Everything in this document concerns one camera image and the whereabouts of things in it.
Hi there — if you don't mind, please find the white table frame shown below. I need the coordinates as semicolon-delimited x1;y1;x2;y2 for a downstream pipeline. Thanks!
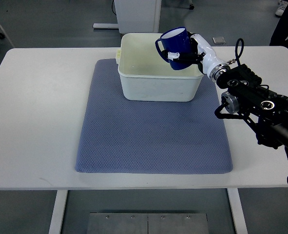
48;189;249;234

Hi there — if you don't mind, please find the blue quilted mat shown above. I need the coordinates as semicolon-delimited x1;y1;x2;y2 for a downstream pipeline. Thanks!
75;59;233;175

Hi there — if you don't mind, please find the blue mug white inside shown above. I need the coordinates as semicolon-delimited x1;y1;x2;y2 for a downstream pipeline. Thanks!
155;27;192;70

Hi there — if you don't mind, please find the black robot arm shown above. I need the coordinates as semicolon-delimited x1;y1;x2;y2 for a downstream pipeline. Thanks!
214;38;288;159

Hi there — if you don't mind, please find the white cabinet on stand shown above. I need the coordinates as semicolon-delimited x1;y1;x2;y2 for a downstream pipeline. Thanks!
93;0;161;34

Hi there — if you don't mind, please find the small grey floor outlet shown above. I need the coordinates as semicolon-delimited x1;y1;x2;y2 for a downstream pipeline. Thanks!
212;37;226;44

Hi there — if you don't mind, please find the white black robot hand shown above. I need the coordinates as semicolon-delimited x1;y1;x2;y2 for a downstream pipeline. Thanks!
167;31;230;82

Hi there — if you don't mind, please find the white plastic box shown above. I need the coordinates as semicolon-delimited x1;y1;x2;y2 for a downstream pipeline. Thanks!
117;33;203;102

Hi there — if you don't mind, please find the metal floor plate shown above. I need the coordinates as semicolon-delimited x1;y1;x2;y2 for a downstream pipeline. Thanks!
87;213;209;234

